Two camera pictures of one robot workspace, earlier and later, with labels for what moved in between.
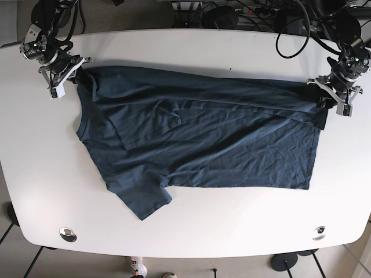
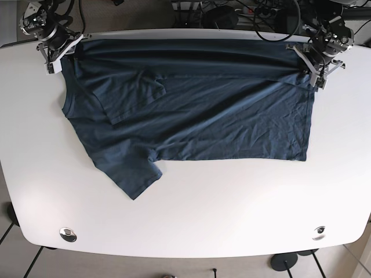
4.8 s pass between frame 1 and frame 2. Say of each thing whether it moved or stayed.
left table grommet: stayed
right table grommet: stayed
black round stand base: stayed
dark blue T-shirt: moved
